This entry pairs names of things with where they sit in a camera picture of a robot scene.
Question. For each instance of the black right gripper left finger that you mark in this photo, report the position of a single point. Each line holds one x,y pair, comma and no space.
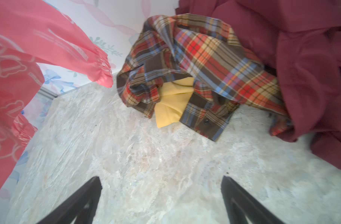
80,207

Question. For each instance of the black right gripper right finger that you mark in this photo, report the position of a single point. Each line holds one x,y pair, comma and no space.
243,208

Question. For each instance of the pink printed cloth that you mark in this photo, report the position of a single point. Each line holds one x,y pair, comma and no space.
33,32

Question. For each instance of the yellow cloth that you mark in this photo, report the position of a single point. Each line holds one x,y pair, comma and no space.
174,97

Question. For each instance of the plaid flannel shirt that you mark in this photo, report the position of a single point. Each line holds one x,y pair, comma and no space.
226,75

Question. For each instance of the maroon shirt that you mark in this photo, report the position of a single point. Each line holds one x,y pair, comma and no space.
300,42

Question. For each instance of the left corner aluminium post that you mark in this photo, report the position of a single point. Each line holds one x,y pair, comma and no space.
47,93

